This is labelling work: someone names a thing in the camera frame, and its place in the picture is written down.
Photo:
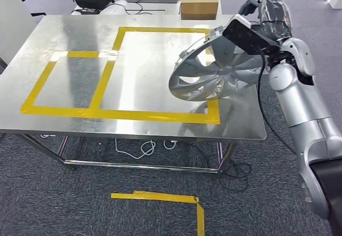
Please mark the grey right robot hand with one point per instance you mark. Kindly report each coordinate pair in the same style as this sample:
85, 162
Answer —
275, 18

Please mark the silver wheel hubcap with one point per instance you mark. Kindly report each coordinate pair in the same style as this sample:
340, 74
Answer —
213, 75

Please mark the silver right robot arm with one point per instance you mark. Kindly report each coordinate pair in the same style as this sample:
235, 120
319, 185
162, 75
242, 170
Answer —
301, 103

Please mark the stainless steel workbench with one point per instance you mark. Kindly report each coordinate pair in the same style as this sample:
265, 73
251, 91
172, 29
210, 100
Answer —
147, 67

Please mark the brown cardboard box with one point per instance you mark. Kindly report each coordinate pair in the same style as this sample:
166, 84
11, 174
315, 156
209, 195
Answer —
199, 0

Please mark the large yellow tape square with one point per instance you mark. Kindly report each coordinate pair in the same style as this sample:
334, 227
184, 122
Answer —
160, 115

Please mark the yellow floor tape outline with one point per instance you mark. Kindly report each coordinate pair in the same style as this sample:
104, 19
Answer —
160, 196

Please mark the black power adapter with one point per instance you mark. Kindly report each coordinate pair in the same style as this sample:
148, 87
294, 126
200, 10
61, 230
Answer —
90, 11

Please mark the small yellow tape square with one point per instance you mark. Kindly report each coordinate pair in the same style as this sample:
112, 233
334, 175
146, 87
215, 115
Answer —
40, 85

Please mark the white side table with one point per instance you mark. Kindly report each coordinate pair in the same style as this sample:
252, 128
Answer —
13, 28

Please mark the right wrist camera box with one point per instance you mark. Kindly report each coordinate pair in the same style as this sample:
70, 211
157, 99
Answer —
248, 37

